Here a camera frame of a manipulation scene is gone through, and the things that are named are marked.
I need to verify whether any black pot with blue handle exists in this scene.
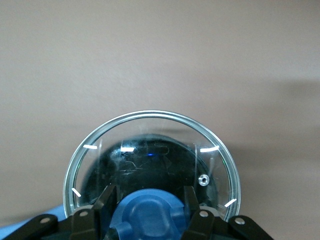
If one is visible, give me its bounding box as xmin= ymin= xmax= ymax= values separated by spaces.
xmin=0 ymin=133 xmax=219 ymax=229

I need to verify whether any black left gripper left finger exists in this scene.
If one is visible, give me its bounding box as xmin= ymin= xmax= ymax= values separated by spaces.
xmin=14 ymin=184 xmax=118 ymax=240

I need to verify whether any brown table cover sheet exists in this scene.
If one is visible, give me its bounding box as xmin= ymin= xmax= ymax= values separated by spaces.
xmin=0 ymin=0 xmax=320 ymax=240

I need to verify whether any glass lid with blue knob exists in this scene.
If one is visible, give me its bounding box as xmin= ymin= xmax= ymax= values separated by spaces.
xmin=62 ymin=109 xmax=242 ymax=240

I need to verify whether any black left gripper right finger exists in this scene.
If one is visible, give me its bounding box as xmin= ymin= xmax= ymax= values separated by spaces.
xmin=183 ymin=186 xmax=276 ymax=240

